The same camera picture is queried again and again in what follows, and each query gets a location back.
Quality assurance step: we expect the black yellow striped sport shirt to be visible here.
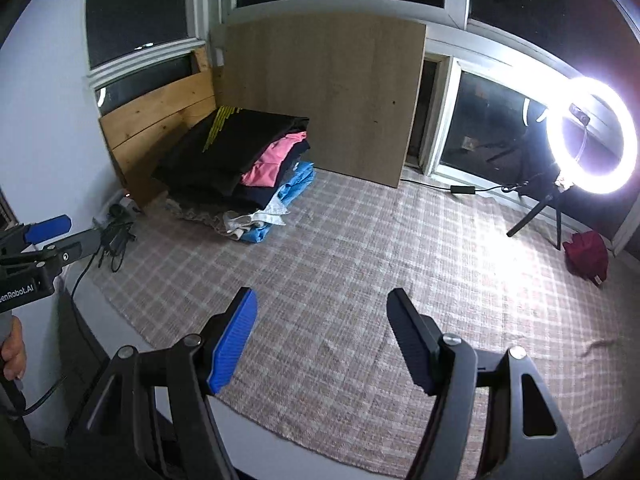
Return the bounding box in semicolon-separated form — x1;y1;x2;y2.
152;106;309;212

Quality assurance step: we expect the person's left hand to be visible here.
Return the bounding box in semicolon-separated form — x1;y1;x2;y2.
1;315;27;380

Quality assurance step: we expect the light pine wooden panel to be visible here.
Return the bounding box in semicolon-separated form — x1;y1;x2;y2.
100;47;216;207

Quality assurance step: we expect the beige knit garment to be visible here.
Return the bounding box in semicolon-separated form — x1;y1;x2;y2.
165;198;234;237

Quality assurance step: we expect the checkered woven rug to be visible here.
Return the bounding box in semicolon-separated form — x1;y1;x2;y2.
89;171;639;477

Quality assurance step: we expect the white collared shirt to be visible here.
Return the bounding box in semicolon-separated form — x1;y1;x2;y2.
222;196;290;244

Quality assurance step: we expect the red cloth bag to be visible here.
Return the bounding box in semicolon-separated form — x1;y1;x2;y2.
562;231;608;286

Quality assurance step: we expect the navy folded garment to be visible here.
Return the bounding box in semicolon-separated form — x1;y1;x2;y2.
234;140;309;209

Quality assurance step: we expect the pink folded garment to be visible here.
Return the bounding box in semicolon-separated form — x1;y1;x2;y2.
241;131;307;188

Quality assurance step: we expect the black tripod stand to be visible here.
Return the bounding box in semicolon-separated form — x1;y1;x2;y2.
506;169;567;250

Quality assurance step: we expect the black power adapter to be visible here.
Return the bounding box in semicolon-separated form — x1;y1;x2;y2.
449;185;476;195

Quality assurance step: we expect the blue folded shirt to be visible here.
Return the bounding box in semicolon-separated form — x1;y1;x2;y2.
240;162;316;244

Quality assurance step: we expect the grey wooden board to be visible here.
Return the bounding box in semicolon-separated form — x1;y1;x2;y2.
222;13;427;188

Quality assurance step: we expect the black cable bundle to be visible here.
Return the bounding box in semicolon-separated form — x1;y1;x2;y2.
92;204;139;273

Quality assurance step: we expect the ring light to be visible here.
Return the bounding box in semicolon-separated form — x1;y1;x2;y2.
546;76;639;195

